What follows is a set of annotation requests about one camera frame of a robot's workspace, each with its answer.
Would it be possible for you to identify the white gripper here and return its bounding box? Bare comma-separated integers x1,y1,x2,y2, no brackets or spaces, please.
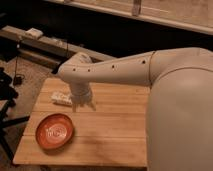
70,83,96,113

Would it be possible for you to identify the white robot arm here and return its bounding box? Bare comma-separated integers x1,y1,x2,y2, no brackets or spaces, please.
58,48,213,171

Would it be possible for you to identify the orange ceramic bowl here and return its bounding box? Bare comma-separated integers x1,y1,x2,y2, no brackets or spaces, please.
35,113,74,150

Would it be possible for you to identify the long wooden beam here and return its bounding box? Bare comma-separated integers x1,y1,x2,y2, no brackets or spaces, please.
0,25,113,61

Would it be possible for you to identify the black tripod stand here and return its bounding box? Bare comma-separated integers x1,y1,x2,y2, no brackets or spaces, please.
0,67,29,161

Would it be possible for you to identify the white box on ledge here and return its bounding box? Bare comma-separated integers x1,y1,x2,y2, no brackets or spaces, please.
25,28,43,39

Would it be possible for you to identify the black cable with plug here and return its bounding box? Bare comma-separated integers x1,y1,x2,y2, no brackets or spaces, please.
12,35,26,86

